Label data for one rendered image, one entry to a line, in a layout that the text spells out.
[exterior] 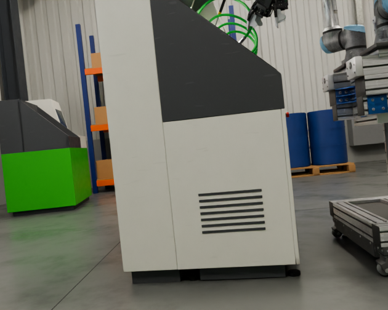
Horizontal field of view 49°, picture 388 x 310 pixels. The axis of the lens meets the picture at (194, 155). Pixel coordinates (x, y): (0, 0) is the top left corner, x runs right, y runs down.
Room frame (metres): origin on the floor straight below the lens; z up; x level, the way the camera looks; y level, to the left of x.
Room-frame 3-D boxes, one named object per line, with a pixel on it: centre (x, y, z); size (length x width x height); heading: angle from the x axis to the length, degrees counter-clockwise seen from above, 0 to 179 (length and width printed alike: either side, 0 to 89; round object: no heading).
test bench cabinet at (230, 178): (2.35, -0.22, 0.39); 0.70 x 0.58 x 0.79; 169
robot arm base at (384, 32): (2.02, -0.97, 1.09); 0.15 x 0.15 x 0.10
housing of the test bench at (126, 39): (2.78, 0.14, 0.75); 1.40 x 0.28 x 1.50; 169
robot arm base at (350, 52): (2.51, -1.00, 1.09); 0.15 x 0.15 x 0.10
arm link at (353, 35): (2.52, -1.00, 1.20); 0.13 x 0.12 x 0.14; 40
